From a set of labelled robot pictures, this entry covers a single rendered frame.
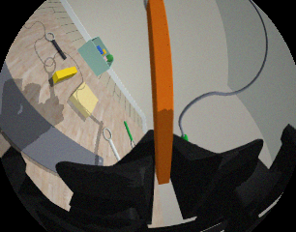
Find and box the orange handle with grey loop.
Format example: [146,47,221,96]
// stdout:
[144,0,174,185]

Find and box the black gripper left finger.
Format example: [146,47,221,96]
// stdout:
[55,129,156,224]

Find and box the beige rectangular block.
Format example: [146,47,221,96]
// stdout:
[70,81,98,117]

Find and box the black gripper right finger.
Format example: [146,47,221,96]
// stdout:
[170,134,264,219]

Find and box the yellow rectangular bar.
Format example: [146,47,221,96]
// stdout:
[52,67,77,84]

